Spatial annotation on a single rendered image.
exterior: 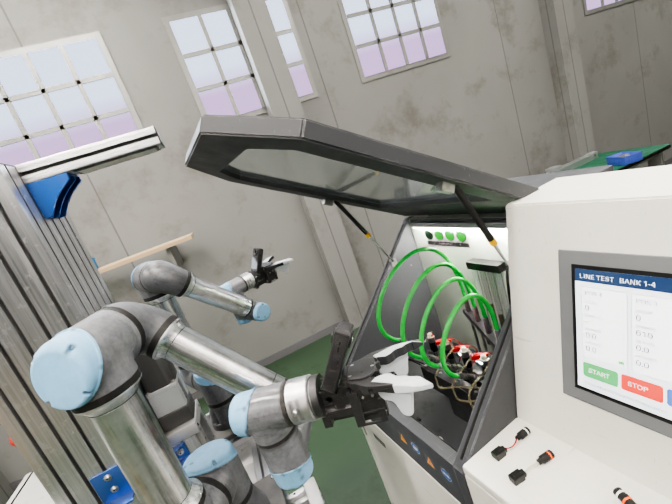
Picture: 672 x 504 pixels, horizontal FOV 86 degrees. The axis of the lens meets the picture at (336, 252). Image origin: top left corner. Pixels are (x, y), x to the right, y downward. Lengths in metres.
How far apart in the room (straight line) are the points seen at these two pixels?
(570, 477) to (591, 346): 0.30
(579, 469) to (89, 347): 1.03
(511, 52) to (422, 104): 1.45
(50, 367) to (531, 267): 0.99
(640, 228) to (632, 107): 6.33
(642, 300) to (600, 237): 0.14
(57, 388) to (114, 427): 0.12
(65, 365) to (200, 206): 3.15
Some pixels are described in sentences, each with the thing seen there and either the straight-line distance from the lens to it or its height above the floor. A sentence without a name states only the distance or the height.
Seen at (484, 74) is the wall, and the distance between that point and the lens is 5.22.
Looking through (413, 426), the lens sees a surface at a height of 0.95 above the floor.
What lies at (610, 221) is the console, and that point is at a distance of 0.90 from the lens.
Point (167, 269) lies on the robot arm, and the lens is 1.35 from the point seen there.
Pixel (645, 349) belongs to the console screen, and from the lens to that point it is 0.93.
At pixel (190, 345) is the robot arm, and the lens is 0.82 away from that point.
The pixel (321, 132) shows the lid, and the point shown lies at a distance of 0.70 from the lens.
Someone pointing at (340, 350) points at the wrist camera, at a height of 1.52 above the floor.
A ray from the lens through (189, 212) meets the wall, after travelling 3.79.
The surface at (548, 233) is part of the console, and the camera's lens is 0.96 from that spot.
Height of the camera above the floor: 1.80
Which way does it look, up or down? 14 degrees down
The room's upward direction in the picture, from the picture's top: 20 degrees counter-clockwise
